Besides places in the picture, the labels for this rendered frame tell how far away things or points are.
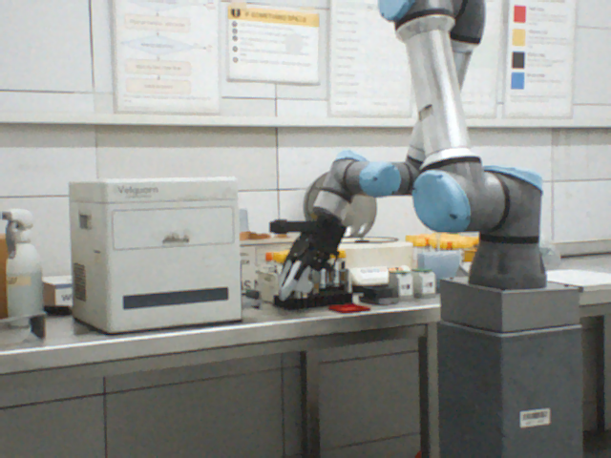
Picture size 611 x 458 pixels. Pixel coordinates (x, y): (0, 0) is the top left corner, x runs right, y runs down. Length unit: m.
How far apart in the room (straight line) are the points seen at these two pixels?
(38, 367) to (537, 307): 0.93
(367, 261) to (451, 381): 0.59
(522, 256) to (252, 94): 1.09
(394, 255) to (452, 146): 0.72
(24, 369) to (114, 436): 0.84
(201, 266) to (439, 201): 0.50
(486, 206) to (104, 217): 0.72
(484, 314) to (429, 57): 0.50
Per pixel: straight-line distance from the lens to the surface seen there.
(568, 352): 1.85
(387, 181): 1.92
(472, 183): 1.71
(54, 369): 1.78
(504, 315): 1.75
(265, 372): 2.67
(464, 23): 1.92
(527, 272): 1.80
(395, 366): 2.90
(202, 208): 1.85
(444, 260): 2.30
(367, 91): 2.79
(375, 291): 2.11
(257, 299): 1.93
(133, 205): 1.80
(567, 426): 1.88
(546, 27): 3.22
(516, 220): 1.79
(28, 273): 1.97
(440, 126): 1.75
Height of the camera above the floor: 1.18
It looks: 4 degrees down
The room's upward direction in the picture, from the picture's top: 1 degrees counter-clockwise
